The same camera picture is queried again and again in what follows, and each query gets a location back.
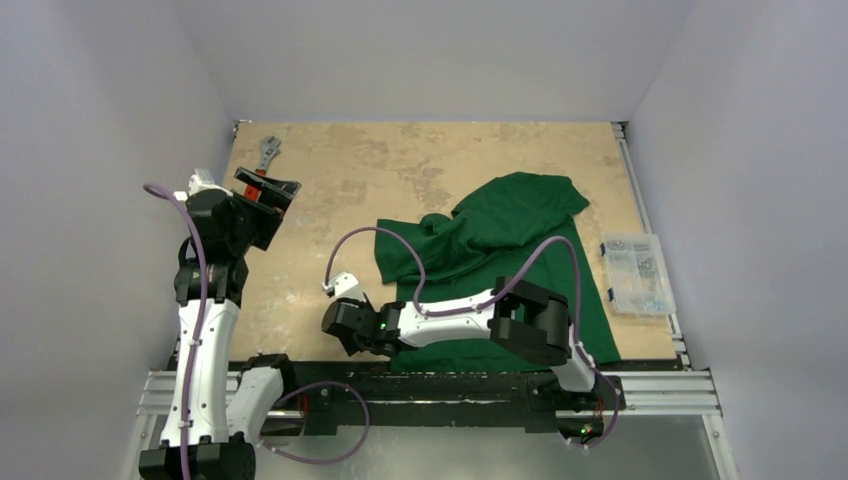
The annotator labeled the clear plastic parts box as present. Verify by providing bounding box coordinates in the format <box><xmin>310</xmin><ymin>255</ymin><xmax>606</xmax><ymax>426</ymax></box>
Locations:
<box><xmin>600</xmin><ymin>233</ymin><xmax>677</xmax><ymax>317</ymax></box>

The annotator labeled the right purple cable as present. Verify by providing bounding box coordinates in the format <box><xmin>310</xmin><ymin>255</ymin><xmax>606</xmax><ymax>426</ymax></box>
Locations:
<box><xmin>324</xmin><ymin>227</ymin><xmax>624</xmax><ymax>452</ymax></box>

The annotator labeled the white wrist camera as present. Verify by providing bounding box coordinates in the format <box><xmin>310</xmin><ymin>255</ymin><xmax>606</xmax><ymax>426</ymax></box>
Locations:
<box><xmin>173</xmin><ymin>169</ymin><xmax>219</xmax><ymax>202</ymax></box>
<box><xmin>322</xmin><ymin>271</ymin><xmax>367</xmax><ymax>302</ymax></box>

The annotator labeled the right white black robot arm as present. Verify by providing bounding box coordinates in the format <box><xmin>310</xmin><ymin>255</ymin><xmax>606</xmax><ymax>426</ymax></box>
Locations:
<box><xmin>321</xmin><ymin>272</ymin><xmax>601</xmax><ymax>407</ymax></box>

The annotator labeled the aluminium rail frame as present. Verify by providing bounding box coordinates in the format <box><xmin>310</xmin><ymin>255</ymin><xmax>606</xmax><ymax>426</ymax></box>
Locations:
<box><xmin>135</xmin><ymin>121</ymin><xmax>723</xmax><ymax>419</ymax></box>

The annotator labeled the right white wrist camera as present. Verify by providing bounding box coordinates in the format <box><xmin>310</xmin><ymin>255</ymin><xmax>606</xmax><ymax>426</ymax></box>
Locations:
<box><xmin>322</xmin><ymin>271</ymin><xmax>367</xmax><ymax>302</ymax></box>

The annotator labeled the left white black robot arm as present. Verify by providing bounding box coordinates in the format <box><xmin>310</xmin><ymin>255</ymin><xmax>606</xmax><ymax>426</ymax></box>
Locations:
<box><xmin>138</xmin><ymin>167</ymin><xmax>301</xmax><ymax>479</ymax></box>

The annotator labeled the purple cable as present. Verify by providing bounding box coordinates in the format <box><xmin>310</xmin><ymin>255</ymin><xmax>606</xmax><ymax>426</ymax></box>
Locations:
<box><xmin>324</xmin><ymin>227</ymin><xmax>624</xmax><ymax>452</ymax></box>
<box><xmin>142</xmin><ymin>183</ymin><xmax>371</xmax><ymax>480</ymax></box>

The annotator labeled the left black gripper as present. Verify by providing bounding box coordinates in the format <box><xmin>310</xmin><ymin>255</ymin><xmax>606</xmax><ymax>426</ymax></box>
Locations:
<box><xmin>227</xmin><ymin>169</ymin><xmax>298</xmax><ymax>254</ymax></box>

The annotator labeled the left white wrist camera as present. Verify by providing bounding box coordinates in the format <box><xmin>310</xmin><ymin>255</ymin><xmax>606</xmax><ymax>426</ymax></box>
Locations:
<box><xmin>173</xmin><ymin>169</ymin><xmax>219</xmax><ymax>202</ymax></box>

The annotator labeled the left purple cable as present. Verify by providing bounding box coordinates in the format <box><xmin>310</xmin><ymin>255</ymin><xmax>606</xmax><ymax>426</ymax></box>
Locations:
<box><xmin>142</xmin><ymin>183</ymin><xmax>371</xmax><ymax>480</ymax></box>

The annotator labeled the red handled adjustable wrench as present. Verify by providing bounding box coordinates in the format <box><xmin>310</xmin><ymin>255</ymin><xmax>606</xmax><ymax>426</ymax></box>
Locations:
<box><xmin>256</xmin><ymin>135</ymin><xmax>281</xmax><ymax>175</ymax></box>

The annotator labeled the green t-shirt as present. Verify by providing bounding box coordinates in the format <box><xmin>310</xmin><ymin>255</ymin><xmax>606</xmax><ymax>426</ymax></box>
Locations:
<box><xmin>374</xmin><ymin>172</ymin><xmax>621</xmax><ymax>364</ymax></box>

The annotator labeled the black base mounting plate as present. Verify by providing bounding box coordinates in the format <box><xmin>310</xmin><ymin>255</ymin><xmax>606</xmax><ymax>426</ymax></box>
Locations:
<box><xmin>261</xmin><ymin>361</ymin><xmax>626</xmax><ymax>439</ymax></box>

